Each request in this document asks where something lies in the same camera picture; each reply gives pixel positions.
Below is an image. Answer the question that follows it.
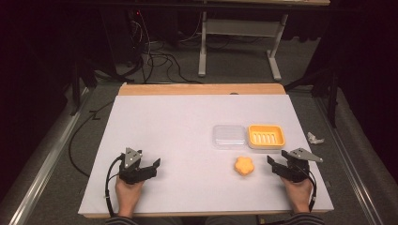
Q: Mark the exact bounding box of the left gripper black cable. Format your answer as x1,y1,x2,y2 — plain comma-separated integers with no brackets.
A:
104,154,125,218

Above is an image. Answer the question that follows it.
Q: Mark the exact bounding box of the crumpled white paper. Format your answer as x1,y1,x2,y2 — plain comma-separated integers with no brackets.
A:
306,131,326,145

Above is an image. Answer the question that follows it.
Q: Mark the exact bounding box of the person's right hand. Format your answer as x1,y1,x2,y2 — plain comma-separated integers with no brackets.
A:
281,175,314,214

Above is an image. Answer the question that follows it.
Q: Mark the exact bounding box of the person's left hand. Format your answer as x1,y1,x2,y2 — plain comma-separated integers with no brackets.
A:
115,173,145,218

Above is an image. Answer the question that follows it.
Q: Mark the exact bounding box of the person's left striped sleeve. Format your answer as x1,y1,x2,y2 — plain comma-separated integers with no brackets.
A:
104,215,139,225

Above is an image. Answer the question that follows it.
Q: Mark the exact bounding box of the white metal desk frame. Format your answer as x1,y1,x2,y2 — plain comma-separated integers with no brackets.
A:
197,10,289,83

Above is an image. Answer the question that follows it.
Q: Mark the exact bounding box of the black metal stand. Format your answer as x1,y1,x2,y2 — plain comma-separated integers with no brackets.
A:
69,55,99,117
283,67,340,128

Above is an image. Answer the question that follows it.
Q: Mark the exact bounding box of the orange flower-shaped soap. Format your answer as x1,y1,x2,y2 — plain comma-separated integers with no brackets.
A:
233,156,255,177

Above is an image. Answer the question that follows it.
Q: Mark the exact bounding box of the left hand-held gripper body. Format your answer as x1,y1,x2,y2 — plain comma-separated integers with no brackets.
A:
118,147,158,185

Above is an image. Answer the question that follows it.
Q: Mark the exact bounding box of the tangle of black floor cables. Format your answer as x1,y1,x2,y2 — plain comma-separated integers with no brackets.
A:
126,12,205,85

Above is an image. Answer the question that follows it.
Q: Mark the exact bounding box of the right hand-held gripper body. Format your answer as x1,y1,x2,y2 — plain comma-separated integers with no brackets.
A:
281,147,324,184

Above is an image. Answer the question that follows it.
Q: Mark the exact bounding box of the person's striped sleeve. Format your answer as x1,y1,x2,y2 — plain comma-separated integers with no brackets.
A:
289,211,327,225
104,215,139,225

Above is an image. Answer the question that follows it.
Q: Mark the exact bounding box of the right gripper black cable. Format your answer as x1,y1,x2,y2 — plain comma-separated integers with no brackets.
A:
298,167,318,214

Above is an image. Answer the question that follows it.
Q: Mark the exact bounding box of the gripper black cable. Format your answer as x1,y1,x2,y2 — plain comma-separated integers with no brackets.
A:
298,167,318,214
104,154,125,218

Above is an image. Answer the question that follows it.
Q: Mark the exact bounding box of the person's right striped sleeve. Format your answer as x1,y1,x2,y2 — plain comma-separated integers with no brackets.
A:
289,211,327,225

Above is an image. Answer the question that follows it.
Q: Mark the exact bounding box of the yellow soap dish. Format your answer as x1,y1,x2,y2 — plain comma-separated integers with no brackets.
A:
247,124,286,151

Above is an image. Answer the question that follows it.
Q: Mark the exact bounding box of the long black floor cable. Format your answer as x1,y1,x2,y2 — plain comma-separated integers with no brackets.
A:
68,98,115,179

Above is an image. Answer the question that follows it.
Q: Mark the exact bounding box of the white table mat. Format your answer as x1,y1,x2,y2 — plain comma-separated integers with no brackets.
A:
78,94,335,216

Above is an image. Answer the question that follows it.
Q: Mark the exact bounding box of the metal floor rail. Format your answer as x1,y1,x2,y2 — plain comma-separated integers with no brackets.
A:
0,86,92,225
314,97,378,225

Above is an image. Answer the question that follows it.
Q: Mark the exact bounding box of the clear plastic lid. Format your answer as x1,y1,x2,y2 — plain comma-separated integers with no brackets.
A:
212,124,248,150

